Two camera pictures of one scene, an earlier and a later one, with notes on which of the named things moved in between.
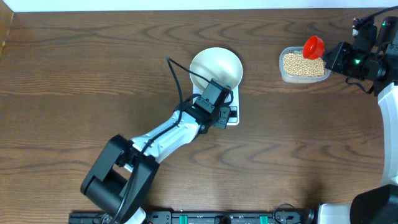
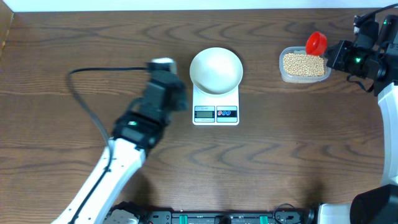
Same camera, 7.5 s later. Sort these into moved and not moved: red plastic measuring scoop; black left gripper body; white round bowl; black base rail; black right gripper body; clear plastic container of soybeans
Moved: black left gripper body; red plastic measuring scoop
Not moved: black base rail; clear plastic container of soybeans; white round bowl; black right gripper body
